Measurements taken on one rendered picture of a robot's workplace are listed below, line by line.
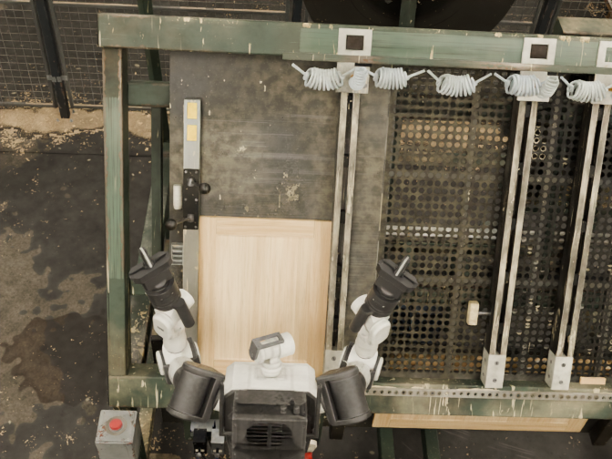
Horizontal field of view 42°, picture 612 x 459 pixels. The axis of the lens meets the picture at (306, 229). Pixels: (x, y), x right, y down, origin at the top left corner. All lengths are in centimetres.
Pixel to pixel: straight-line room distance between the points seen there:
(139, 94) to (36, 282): 189
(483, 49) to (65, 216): 276
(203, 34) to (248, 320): 96
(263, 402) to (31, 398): 191
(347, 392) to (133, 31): 123
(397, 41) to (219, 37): 54
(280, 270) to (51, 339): 170
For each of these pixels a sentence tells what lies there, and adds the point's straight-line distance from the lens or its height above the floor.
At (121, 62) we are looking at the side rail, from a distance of 255.
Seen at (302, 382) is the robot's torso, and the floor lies 136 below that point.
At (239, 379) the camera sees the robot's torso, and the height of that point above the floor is 136.
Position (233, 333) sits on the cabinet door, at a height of 102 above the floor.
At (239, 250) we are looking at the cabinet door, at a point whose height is 127.
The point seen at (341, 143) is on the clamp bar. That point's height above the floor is 162.
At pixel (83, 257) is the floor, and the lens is 437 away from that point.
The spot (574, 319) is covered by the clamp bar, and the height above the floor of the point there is 115.
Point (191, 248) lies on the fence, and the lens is 264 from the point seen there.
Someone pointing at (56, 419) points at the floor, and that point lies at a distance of 384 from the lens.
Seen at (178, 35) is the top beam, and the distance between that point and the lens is 246.
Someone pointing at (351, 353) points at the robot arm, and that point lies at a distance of 255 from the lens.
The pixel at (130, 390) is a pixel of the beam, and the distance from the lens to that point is 285.
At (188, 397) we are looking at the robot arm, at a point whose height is 133.
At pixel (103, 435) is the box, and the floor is 93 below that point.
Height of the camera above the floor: 330
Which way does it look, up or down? 48 degrees down
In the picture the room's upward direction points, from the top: 5 degrees clockwise
